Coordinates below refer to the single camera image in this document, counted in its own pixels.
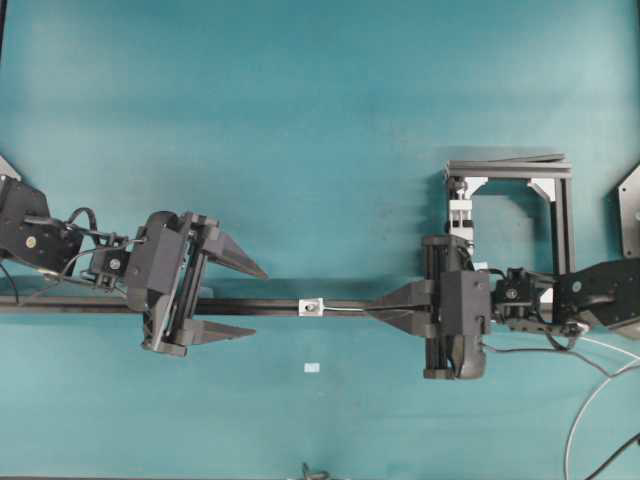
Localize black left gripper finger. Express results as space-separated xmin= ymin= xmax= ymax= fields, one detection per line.
xmin=207 ymin=228 xmax=268 ymax=279
xmin=182 ymin=319 xmax=256 ymax=346

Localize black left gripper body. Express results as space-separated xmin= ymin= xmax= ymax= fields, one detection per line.
xmin=125 ymin=211 xmax=220 ymax=356

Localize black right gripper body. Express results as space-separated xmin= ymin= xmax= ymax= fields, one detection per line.
xmin=423 ymin=235 xmax=492 ymax=379

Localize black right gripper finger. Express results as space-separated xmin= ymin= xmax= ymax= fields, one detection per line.
xmin=367 ymin=279 xmax=433 ymax=310
xmin=372 ymin=309 xmax=433 ymax=336

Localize thin white steel wire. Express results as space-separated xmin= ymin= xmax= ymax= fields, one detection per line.
xmin=322 ymin=305 xmax=640 ymax=480

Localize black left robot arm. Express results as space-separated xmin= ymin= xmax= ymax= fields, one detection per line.
xmin=1 ymin=176 xmax=267 ymax=357

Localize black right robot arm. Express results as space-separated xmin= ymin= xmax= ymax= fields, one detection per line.
xmin=365 ymin=235 xmax=639 ymax=380

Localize white plastic clip fitting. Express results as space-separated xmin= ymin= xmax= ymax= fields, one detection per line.
xmin=447 ymin=177 xmax=474 ymax=241

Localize silver metal bracket fitting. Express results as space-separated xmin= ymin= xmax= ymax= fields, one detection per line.
xmin=298 ymin=297 xmax=325 ymax=317

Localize black aluminium extrusion rail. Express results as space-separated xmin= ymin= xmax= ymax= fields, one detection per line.
xmin=0 ymin=294 xmax=426 ymax=316

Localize grey aluminium frame stand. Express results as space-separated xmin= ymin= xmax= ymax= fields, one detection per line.
xmin=445 ymin=153 xmax=576 ymax=275

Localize grey left arm base plate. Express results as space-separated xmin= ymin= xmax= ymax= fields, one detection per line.
xmin=0 ymin=156 xmax=22 ymax=181

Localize black cable on table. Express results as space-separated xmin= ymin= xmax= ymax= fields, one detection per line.
xmin=479 ymin=334 xmax=640 ymax=480

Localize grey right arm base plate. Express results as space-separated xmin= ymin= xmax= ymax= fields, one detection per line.
xmin=617 ymin=165 xmax=640 ymax=258

